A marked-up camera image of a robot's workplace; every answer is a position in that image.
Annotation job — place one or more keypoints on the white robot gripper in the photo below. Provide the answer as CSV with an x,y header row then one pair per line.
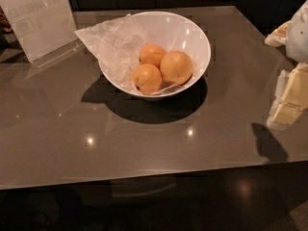
x,y
298,38

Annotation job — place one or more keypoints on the front orange in bowl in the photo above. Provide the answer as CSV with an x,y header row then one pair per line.
x,y
147,78

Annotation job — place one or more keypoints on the orange in bowl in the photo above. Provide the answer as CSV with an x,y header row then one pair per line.
x,y
147,78
176,67
152,54

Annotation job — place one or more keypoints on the acrylic sign holder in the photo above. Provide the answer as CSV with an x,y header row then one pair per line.
x,y
41,26

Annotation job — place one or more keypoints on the right orange in bowl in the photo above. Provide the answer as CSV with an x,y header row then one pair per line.
x,y
176,67

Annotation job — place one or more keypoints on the crumpled clear plastic bag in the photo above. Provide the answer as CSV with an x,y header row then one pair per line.
x,y
117,43

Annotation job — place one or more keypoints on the white ceramic bowl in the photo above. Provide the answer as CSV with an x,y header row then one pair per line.
x,y
194,42

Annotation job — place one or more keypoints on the back orange in bowl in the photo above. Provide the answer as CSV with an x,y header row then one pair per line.
x,y
152,54

